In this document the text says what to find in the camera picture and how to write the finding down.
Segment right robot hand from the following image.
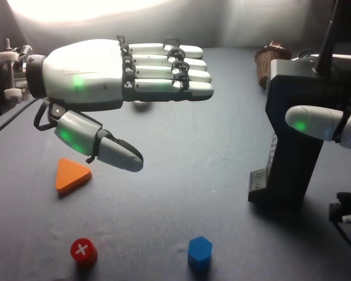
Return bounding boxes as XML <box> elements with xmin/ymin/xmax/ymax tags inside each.
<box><xmin>285</xmin><ymin>48</ymin><xmax>351</xmax><ymax>152</ymax></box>

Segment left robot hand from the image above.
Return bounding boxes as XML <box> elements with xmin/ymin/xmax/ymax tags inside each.
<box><xmin>33</xmin><ymin>35</ymin><xmax>215</xmax><ymax>173</ymax></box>

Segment toy bowl yellow soup spoon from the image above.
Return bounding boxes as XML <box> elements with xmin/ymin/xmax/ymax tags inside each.
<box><xmin>132</xmin><ymin>100</ymin><xmax>149</xmax><ymax>112</ymax></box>

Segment brown toy cupcake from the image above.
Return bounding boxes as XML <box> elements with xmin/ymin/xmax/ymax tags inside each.
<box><xmin>254</xmin><ymin>40</ymin><xmax>292</xmax><ymax>88</ymax></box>

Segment orange triangle block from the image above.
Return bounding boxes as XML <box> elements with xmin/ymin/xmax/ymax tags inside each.
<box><xmin>54</xmin><ymin>157</ymin><xmax>93</xmax><ymax>196</ymax></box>

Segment white backdrop curtain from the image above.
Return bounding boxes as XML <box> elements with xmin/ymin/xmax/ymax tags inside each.
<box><xmin>0</xmin><ymin>0</ymin><xmax>351</xmax><ymax>50</ymax></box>

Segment grey table cloth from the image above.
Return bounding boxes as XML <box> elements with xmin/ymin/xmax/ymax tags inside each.
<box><xmin>0</xmin><ymin>46</ymin><xmax>351</xmax><ymax>281</ymax></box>

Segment blue hexagon block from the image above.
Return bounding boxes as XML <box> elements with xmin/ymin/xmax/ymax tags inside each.
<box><xmin>187</xmin><ymin>235</ymin><xmax>214</xmax><ymax>268</ymax></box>

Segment red cylinder block white cross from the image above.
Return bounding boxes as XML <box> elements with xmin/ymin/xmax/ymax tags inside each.
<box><xmin>70</xmin><ymin>237</ymin><xmax>98</xmax><ymax>267</ymax></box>

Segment black cable of left camera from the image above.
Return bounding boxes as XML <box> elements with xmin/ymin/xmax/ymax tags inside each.
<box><xmin>0</xmin><ymin>98</ymin><xmax>39</xmax><ymax>141</ymax></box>

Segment black cable of camera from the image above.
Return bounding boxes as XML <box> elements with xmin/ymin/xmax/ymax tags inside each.
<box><xmin>0</xmin><ymin>98</ymin><xmax>39</xmax><ymax>141</ymax></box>
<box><xmin>332</xmin><ymin>221</ymin><xmax>351</xmax><ymax>256</ymax></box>

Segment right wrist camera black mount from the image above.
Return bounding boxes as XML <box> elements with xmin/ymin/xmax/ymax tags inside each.
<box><xmin>329</xmin><ymin>191</ymin><xmax>351</xmax><ymax>226</ymax></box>

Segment black cable of right camera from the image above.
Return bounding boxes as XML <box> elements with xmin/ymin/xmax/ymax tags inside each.
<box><xmin>332</xmin><ymin>221</ymin><xmax>351</xmax><ymax>256</ymax></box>

